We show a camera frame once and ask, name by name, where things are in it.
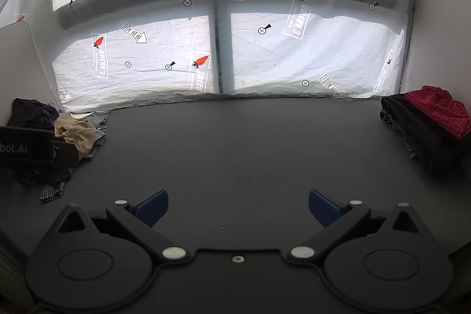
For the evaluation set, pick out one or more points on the grey denim garment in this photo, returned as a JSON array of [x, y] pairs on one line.
[[395, 128]]

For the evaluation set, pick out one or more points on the black garment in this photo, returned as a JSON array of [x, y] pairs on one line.
[[423, 137]]

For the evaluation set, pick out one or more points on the navy blue knit garment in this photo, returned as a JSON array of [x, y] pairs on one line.
[[31, 113]]

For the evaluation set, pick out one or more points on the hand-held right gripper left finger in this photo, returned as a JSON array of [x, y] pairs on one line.
[[153, 206]]

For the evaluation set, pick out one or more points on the printed translucent plastic sheet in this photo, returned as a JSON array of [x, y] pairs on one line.
[[287, 49]]

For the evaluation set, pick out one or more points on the red plaid garment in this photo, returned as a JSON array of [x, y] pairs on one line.
[[439, 108]]

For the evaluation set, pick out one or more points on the light blue garment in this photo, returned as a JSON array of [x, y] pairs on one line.
[[98, 132]]

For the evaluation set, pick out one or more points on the dark plaid cloth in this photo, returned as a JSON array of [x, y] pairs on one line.
[[51, 190]]

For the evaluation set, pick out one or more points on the beige garment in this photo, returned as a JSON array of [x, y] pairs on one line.
[[75, 135]]

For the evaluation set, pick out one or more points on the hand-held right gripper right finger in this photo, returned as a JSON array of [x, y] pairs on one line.
[[323, 208]]

